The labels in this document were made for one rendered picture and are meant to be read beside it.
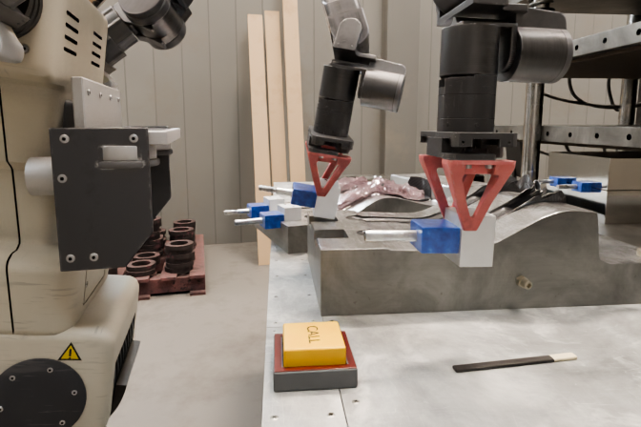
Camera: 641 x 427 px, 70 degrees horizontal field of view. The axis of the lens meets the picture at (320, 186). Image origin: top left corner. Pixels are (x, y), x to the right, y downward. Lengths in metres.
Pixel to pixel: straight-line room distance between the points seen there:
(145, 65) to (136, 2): 3.19
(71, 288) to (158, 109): 3.44
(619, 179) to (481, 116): 0.97
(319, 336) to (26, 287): 0.34
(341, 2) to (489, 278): 0.47
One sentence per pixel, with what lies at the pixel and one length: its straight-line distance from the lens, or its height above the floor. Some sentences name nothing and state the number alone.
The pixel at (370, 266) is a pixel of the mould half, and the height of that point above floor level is 0.87.
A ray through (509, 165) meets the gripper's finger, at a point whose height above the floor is 1.01.
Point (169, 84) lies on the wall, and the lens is 4.01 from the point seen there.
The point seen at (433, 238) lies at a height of 0.93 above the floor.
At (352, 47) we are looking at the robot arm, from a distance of 0.72.
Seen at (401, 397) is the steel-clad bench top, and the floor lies 0.80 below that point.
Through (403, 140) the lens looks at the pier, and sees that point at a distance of 4.21.
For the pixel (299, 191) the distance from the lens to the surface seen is 0.74.
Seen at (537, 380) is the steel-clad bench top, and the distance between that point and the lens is 0.53.
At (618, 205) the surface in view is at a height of 0.84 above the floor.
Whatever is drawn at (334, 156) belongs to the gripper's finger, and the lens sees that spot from 0.70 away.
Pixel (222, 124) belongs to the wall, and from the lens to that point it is 3.99.
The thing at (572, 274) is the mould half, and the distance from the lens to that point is 0.72.
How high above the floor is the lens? 1.05
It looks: 8 degrees down
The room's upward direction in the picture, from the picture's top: straight up
